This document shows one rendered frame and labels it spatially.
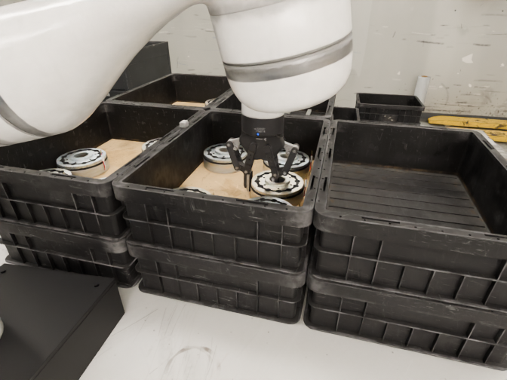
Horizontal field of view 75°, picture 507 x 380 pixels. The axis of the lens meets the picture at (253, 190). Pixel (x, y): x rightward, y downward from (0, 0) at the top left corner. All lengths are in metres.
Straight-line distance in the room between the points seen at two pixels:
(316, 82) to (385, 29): 3.70
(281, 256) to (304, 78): 0.32
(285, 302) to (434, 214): 0.32
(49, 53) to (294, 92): 0.15
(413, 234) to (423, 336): 0.19
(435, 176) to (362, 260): 0.40
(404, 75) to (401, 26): 0.48
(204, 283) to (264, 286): 0.10
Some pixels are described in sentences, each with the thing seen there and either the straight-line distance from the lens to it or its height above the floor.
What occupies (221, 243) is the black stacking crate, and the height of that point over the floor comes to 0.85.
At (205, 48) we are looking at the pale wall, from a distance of 4.17.
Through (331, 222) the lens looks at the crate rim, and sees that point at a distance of 0.43.
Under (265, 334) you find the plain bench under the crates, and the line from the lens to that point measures 0.58.
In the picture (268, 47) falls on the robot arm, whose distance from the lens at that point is 0.21.
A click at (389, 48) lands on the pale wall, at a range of 3.94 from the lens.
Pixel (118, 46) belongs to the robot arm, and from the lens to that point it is 0.25.
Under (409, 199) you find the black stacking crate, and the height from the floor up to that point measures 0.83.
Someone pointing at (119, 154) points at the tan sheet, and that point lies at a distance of 0.89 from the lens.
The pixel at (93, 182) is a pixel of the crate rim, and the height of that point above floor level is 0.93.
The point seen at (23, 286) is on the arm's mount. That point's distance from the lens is 0.65.
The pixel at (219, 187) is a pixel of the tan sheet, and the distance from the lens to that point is 0.68.
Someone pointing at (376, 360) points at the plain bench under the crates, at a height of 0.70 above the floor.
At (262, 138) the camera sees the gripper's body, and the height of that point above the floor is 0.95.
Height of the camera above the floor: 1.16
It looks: 30 degrees down
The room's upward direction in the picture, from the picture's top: straight up
